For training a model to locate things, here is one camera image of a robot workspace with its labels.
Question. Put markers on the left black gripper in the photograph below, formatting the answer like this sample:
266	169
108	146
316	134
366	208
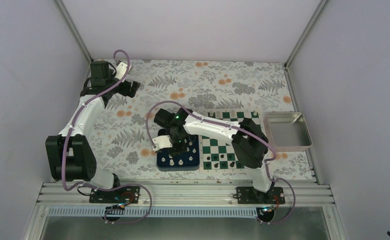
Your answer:
125	91

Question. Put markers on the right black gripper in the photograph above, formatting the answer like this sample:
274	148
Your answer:
179	150

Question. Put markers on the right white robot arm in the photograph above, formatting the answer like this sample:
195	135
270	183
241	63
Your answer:
247	139

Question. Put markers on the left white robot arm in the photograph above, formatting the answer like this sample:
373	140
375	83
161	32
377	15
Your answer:
69	153

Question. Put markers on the green white chess board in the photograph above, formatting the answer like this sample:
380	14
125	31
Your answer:
213	146

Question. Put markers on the black chess piece row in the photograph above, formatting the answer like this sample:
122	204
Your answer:
221	161

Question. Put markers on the dark blue tray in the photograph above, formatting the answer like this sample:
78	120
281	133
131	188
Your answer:
186	161

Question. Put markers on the floral table mat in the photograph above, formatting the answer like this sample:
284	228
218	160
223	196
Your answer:
120	136

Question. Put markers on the silver metal tin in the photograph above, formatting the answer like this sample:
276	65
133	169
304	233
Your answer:
287	131

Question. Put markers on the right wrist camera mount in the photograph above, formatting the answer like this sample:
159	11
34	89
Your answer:
161	142

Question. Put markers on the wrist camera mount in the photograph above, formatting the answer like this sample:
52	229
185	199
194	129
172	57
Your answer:
161	142
121	69

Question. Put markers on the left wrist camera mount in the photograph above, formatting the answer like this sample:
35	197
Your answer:
121	69

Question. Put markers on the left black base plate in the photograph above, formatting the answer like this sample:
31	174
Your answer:
125	195

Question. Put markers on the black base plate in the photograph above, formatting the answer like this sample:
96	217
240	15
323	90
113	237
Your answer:
246	195
125	195

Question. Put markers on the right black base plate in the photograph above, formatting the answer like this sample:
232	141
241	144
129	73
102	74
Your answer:
246	195

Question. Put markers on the aluminium rail frame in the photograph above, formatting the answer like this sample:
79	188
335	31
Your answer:
203	193

